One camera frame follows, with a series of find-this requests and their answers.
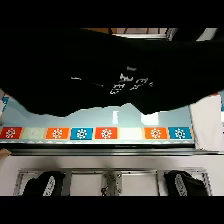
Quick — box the silver frame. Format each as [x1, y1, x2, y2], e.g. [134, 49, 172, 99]
[13, 167, 213, 197]

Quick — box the white garment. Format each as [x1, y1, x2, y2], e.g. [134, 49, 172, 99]
[189, 92, 224, 153]

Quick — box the black printed garment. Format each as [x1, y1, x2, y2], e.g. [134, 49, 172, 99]
[0, 27, 224, 118]

